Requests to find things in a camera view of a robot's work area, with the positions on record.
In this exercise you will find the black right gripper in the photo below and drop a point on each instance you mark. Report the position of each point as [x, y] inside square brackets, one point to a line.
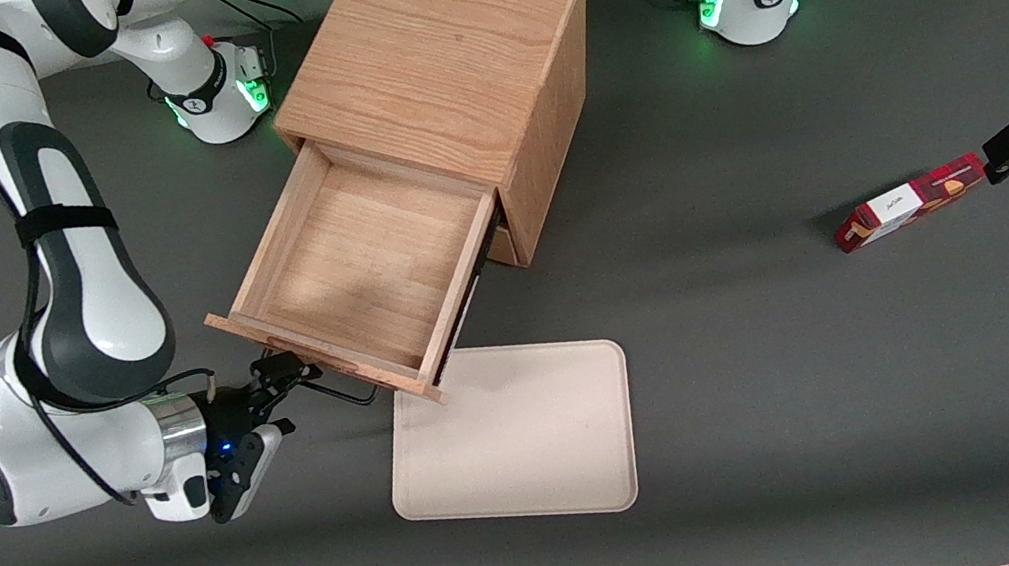
[228, 411]

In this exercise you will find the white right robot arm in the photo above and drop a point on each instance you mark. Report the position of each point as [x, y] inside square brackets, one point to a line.
[95, 317]

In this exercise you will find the oak wooden drawer cabinet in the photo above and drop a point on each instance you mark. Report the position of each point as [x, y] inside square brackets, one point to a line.
[446, 39]

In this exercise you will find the red cookie box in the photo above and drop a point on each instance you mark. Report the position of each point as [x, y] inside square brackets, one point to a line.
[907, 204]

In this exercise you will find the beige plastic tray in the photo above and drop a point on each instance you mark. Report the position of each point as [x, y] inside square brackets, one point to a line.
[520, 443]

